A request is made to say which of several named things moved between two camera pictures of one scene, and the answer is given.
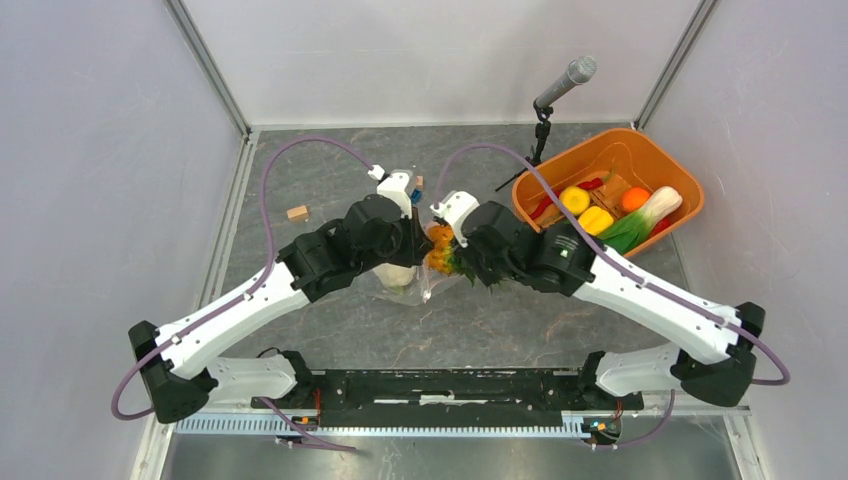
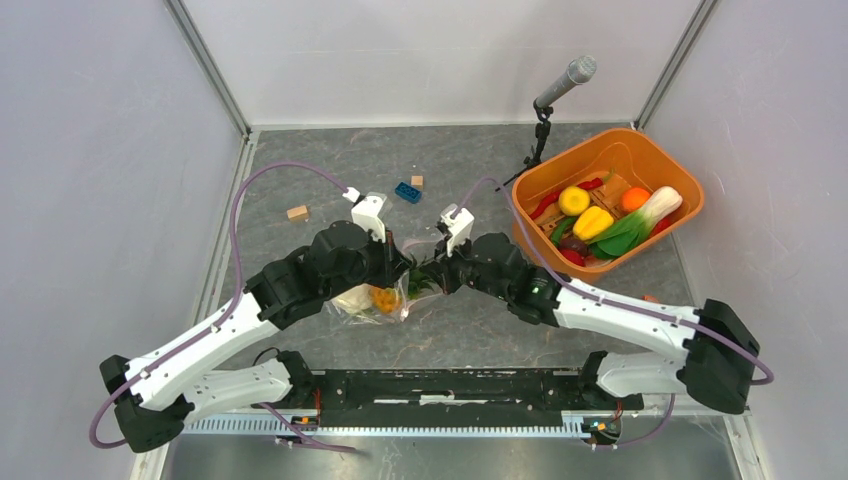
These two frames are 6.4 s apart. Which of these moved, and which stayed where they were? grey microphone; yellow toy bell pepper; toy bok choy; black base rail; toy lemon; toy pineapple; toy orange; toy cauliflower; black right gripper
Moved: toy pineapple; black right gripper; toy cauliflower
Stayed: toy lemon; grey microphone; toy orange; yellow toy bell pepper; toy bok choy; black base rail
